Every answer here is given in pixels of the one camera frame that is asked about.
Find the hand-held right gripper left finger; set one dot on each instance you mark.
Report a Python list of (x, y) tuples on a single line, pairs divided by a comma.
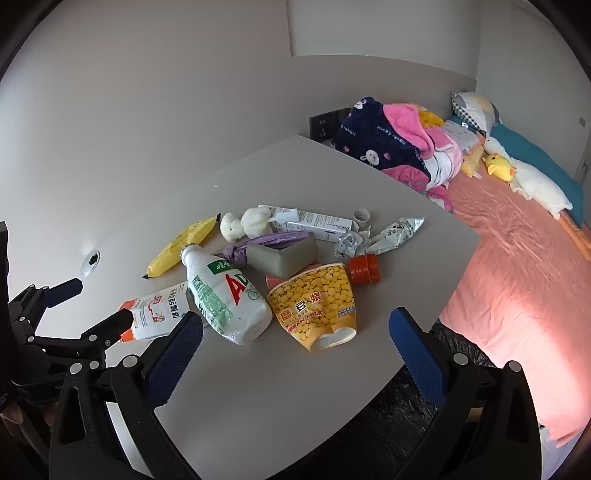
[(178, 353)]

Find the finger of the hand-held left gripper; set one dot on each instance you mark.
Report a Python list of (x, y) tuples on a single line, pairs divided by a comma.
[(108, 330), (64, 291)]

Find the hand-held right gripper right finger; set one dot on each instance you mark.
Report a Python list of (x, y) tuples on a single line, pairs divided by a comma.
[(415, 353)]

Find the white plastic bottle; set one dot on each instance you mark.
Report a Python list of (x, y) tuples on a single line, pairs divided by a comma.
[(221, 295)]

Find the bin with black bag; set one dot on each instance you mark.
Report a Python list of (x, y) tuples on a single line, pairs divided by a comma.
[(392, 424)]

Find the orange bottle cap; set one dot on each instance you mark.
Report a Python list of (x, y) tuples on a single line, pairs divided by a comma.
[(364, 270)]

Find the yellow snack packet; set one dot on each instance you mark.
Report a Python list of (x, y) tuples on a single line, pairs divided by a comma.
[(178, 251)]

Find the yellow paper cup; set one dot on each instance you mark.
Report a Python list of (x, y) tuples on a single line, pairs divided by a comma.
[(314, 300)]

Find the silver snack pouch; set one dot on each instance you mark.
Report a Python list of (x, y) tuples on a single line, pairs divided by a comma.
[(397, 234)]

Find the person's left hand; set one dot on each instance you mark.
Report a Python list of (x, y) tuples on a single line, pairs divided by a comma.
[(11, 415)]

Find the small pink box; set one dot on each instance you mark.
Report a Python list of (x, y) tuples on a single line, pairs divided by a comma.
[(273, 281)]

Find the bed with pink sheet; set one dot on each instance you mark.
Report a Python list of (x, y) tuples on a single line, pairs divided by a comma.
[(508, 277)]

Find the crumpled foil wrapper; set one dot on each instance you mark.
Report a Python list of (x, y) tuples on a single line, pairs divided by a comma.
[(347, 244)]

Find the grey green box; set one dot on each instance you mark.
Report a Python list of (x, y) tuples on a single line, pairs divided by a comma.
[(277, 261)]

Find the purple plastic bag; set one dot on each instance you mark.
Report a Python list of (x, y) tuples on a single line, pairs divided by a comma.
[(265, 240)]

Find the white plush toy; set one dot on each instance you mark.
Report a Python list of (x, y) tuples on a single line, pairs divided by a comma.
[(251, 220)]

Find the pink printed cloth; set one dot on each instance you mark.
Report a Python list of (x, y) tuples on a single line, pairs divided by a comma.
[(441, 198)]

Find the long white carton box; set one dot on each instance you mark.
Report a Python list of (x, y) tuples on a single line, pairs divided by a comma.
[(309, 220)]

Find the yellow corn plush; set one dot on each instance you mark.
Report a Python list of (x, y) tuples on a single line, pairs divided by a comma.
[(471, 162)]

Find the orange carrot plush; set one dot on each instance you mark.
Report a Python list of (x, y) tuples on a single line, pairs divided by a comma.
[(577, 235)]

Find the yellow duck plush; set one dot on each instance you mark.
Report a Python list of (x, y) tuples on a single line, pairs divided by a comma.
[(498, 167)]

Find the white pink printed quilt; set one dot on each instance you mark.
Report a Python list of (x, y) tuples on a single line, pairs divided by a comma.
[(450, 147)]

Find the white goose plush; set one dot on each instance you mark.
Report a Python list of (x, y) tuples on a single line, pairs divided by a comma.
[(540, 184)]

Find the teal pillow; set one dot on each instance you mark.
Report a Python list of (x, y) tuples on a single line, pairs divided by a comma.
[(535, 152)]

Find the pink fluffy blanket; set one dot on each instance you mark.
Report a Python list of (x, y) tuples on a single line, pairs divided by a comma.
[(401, 117)]

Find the yellow cloth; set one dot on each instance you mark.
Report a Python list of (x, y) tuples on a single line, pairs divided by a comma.
[(430, 117)]

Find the checked pillow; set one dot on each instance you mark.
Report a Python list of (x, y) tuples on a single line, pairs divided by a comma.
[(475, 108)]

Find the black wall outlet panel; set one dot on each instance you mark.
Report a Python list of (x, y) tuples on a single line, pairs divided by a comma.
[(323, 127)]

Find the wall switch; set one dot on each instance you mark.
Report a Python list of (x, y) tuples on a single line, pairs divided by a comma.
[(582, 121)]

